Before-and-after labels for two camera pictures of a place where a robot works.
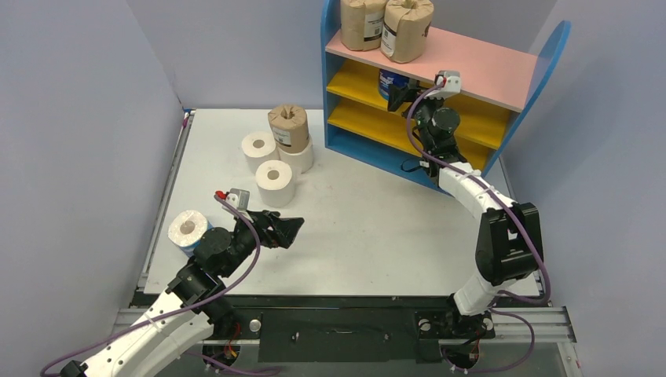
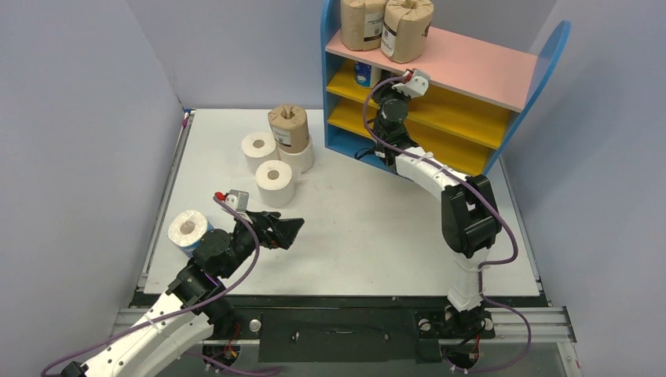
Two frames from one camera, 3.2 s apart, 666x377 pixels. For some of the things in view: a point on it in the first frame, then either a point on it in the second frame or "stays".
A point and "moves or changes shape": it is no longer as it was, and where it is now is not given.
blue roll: [186, 230] stays
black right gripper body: [411, 100] to [390, 95]
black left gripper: [284, 228] stays
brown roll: [289, 127] stays
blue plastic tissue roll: [387, 78] moves or changes shape
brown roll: [362, 23] stays
